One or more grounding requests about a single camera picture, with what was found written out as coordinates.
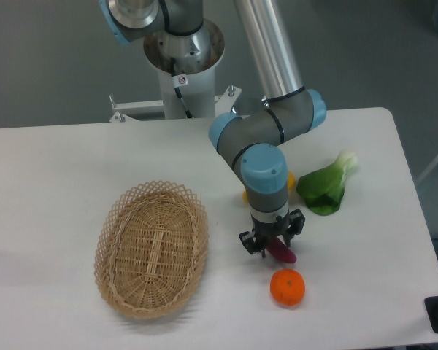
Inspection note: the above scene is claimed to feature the orange tangerine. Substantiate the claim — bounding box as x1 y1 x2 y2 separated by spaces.
269 268 306 306

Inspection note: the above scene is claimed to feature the green bok choy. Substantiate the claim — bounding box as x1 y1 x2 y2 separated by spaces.
296 150 358 216

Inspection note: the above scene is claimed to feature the white metal base frame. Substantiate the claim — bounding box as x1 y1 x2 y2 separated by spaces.
108 85 274 123

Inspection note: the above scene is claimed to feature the black cable on pedestal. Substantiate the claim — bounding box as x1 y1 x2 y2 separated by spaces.
169 57 194 120

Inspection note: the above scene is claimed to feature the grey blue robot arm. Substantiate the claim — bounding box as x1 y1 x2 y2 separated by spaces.
99 1 326 254

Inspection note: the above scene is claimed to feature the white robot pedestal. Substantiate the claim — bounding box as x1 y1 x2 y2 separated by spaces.
144 19 225 120

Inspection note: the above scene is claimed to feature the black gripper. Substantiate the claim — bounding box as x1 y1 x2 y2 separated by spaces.
239 206 305 258

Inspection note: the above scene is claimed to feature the purple sweet potato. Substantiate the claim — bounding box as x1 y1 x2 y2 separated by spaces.
266 237 296 264

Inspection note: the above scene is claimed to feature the woven wicker basket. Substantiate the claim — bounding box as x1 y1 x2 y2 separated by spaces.
94 181 209 319

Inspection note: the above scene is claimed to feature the yellow mango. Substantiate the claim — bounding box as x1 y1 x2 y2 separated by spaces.
242 171 296 203

